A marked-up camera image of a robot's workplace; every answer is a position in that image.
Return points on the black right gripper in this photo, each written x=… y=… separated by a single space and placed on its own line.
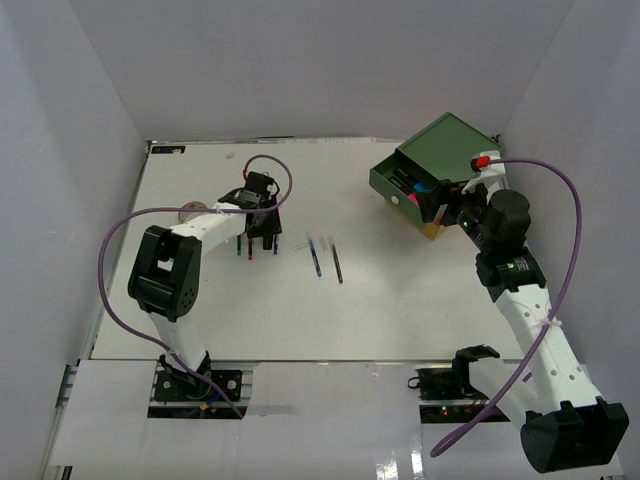
x=451 y=194

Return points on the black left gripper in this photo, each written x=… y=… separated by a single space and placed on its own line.
x=272 y=227

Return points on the blue cap black highlighter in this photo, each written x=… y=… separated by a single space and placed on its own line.
x=408 y=179

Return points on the green drawer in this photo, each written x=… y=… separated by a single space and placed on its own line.
x=383 y=181

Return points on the large clear tape roll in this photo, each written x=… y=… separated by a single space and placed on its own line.
x=191 y=210

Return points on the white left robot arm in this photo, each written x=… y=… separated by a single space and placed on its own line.
x=165 y=277

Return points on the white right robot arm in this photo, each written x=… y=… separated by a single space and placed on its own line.
x=561 y=417

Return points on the green drawer cabinet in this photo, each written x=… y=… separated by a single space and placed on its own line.
x=445 y=147

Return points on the blue pen refill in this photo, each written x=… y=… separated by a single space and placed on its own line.
x=315 y=258

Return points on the black pen refill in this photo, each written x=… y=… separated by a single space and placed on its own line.
x=337 y=264

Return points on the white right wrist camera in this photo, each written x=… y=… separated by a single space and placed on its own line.
x=488 y=170

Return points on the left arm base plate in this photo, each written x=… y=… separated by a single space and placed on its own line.
x=171 y=399

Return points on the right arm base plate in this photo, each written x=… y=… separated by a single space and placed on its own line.
x=442 y=400

